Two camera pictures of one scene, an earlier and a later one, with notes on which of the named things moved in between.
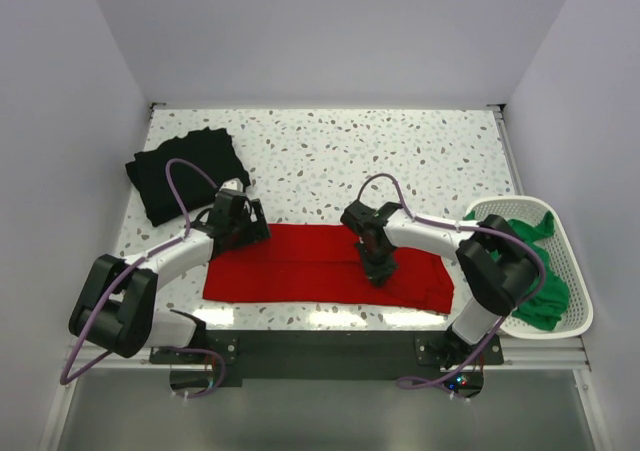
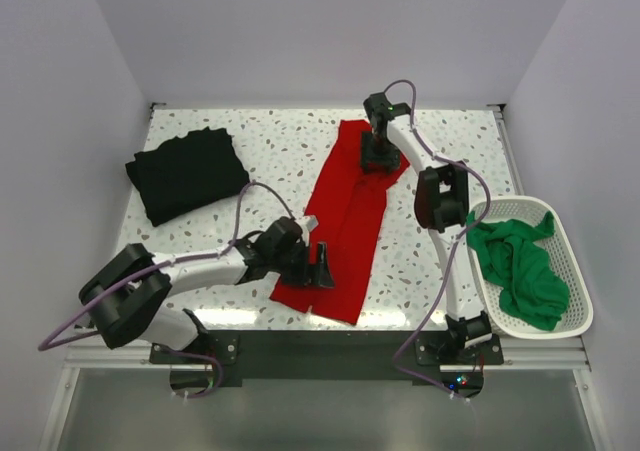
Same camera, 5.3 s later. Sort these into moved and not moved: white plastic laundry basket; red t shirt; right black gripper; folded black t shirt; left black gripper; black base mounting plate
Moved: right black gripper; left black gripper; red t shirt
Not moved: black base mounting plate; folded black t shirt; white plastic laundry basket
